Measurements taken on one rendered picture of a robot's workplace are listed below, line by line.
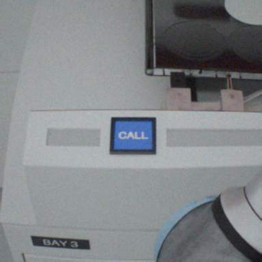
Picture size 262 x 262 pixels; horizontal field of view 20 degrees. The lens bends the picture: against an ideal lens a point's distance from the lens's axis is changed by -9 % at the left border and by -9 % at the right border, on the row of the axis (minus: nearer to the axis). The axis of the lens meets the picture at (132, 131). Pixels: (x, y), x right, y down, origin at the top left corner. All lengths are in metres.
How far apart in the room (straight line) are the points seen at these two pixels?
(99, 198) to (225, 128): 0.18
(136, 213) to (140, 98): 0.25
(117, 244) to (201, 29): 0.38
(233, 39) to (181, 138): 0.29
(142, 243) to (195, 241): 0.36
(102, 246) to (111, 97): 0.25
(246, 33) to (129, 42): 0.22
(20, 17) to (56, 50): 0.32
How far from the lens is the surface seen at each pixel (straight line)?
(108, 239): 1.12
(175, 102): 1.12
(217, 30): 1.26
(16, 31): 1.67
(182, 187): 1.01
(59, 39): 1.36
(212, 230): 0.76
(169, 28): 1.26
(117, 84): 1.27
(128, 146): 1.00
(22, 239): 1.15
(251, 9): 1.32
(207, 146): 1.01
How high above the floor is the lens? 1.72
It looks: 49 degrees down
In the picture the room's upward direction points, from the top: 1 degrees counter-clockwise
